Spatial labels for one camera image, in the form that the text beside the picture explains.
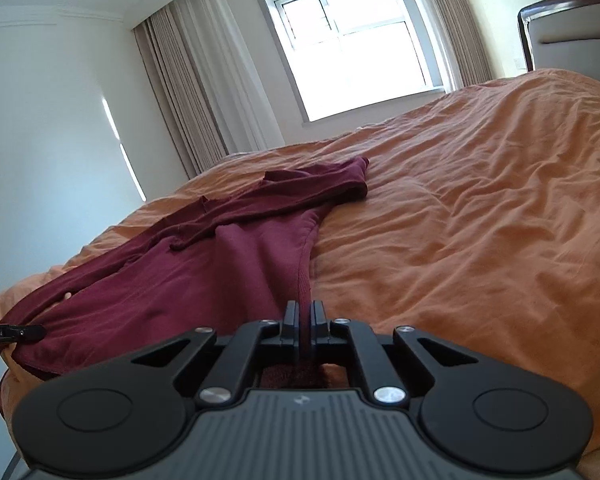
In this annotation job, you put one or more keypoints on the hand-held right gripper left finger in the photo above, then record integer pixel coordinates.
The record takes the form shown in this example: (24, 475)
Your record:
(293, 330)

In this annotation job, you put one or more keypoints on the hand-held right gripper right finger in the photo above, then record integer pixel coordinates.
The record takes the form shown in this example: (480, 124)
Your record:
(316, 330)

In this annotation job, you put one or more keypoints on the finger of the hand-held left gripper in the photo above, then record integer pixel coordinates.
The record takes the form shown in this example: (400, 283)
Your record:
(27, 333)

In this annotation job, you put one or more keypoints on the maroon garment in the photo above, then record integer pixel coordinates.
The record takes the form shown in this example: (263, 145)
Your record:
(180, 285)

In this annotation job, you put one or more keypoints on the orange bed blanket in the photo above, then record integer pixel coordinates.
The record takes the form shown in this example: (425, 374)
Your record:
(480, 210)

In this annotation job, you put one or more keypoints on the beige pleated curtain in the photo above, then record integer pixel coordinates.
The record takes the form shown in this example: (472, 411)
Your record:
(205, 85)
(455, 25)

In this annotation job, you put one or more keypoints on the white-framed window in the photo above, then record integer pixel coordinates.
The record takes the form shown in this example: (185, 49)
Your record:
(360, 40)

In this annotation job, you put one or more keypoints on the padded headboard with wooden frame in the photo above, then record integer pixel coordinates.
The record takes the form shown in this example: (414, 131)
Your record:
(575, 20)

